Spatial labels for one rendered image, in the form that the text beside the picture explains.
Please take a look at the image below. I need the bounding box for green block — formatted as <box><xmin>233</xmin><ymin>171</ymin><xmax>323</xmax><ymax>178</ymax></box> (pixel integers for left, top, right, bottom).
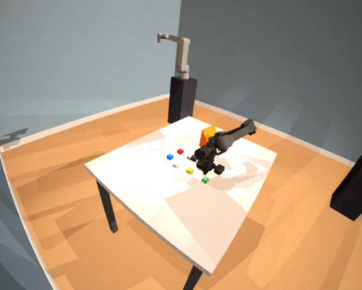
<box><xmin>202</xmin><ymin>176</ymin><xmax>209</xmax><ymax>184</ymax></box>

